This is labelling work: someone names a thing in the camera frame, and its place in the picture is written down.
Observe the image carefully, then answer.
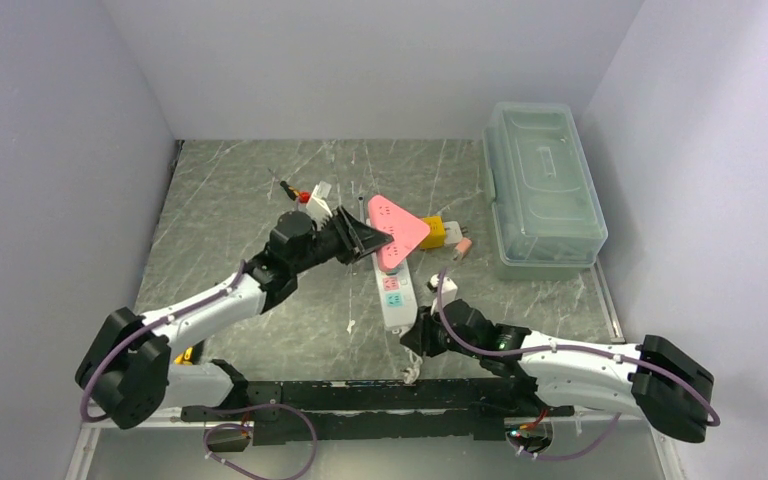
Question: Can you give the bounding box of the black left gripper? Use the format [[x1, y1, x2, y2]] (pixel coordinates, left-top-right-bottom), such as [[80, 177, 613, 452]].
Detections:
[[292, 205, 393, 275]]

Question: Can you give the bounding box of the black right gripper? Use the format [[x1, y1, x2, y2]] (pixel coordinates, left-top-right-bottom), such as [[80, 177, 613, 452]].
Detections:
[[400, 301, 482, 359]]

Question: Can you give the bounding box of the white power strip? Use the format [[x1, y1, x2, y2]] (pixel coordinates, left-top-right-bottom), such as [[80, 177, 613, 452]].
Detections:
[[372, 256, 419, 336]]

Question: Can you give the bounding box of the pink triangular plug adapter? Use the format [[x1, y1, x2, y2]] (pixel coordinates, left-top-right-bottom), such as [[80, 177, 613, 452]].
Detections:
[[367, 195, 431, 273]]

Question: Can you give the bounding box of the yellow cube plug adapter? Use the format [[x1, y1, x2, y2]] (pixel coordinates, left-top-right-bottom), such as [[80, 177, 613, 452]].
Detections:
[[419, 215, 446, 250]]

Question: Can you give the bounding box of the white plug adapter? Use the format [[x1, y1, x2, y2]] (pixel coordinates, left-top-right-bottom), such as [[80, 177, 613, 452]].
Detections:
[[443, 221, 469, 246]]

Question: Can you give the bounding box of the small salmon pink plug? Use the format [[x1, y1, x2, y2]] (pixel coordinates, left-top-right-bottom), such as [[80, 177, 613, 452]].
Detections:
[[453, 237, 473, 261]]

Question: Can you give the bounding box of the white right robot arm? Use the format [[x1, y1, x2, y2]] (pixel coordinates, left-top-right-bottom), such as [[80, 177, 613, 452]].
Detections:
[[399, 300, 721, 443]]

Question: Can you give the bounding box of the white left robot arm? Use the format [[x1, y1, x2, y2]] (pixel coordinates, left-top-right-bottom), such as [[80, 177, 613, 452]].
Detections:
[[75, 207, 394, 429]]

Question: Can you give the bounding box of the silver combination wrench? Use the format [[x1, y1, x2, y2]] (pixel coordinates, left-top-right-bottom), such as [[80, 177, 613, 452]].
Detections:
[[357, 195, 367, 223]]

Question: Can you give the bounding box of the small black orange screwdriver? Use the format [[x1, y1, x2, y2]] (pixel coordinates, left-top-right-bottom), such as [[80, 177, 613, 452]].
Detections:
[[268, 168, 300, 201]]

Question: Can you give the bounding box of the translucent green storage box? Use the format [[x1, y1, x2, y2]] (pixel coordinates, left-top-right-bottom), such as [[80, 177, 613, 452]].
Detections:
[[482, 102, 608, 279]]

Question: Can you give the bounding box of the yellow black large screwdriver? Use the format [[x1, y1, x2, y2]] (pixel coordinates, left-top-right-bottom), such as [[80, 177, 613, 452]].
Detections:
[[174, 347, 195, 365]]

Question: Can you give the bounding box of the white coiled power cord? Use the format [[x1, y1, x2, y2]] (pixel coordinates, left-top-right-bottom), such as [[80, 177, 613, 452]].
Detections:
[[402, 351, 425, 387]]

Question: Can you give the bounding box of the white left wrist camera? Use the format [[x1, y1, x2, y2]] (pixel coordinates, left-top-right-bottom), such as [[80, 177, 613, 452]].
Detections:
[[299, 181, 332, 224]]

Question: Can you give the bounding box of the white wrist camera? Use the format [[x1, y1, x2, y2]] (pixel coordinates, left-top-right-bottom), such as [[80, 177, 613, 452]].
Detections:
[[427, 274, 458, 313], [299, 181, 332, 224]]

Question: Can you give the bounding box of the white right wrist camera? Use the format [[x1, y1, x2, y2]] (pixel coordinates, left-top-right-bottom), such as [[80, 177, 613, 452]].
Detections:
[[427, 274, 458, 313]]

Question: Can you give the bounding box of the black aluminium base frame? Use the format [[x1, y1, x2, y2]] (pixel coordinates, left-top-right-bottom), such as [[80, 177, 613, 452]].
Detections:
[[82, 374, 667, 480]]

